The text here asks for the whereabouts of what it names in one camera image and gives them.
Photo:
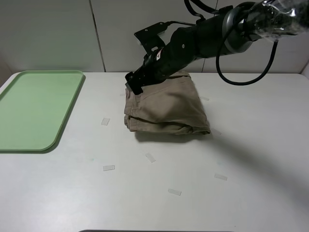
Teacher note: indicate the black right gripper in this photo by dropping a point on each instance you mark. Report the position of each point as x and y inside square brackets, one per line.
[176, 55]

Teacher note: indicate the khaki shorts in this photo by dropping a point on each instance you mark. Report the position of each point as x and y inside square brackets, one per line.
[171, 107]

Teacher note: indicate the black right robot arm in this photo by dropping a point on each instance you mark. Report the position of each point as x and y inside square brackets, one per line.
[216, 33]

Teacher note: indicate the green plastic tray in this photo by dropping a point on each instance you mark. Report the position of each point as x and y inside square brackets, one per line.
[34, 109]

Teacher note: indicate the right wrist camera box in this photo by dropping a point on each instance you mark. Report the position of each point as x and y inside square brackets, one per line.
[149, 37]

